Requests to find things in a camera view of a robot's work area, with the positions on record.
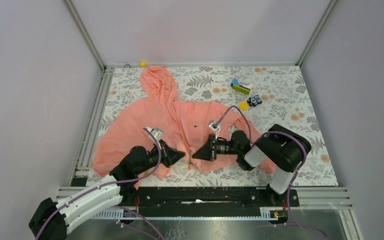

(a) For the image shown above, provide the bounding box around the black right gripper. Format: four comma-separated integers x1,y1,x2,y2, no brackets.
192,133,241,162

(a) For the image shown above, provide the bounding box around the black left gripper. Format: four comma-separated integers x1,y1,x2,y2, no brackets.
135,139,186,175

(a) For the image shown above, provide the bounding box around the salmon pink hooded jacket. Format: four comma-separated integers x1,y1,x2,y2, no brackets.
92,66,275,187

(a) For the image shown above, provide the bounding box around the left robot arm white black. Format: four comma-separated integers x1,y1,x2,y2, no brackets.
28,140,186,240

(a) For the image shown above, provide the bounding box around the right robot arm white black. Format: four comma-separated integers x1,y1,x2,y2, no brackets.
192,124,312,206

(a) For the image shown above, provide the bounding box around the small yellow round object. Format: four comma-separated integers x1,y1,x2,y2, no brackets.
238,101,250,111

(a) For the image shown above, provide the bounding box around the black blue patterned toy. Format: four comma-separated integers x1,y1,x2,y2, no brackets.
246,95,263,107

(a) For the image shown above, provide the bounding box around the blue green white box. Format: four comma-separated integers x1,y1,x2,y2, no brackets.
230,78,254,96

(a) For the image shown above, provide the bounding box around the floral patterned table mat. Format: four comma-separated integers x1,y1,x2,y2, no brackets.
86,66,338,187

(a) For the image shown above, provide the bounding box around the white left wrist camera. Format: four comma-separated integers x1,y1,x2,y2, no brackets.
145,127,164,142

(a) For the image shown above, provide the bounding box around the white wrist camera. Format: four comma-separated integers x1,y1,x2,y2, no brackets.
145,127,164,142
208,120,221,139

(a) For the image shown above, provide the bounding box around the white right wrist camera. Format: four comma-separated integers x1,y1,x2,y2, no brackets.
208,120,221,139

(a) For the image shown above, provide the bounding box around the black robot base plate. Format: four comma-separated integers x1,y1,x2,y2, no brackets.
119,186,300,216

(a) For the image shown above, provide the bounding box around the white slotted cable duct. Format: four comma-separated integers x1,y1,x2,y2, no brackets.
91,208,279,221

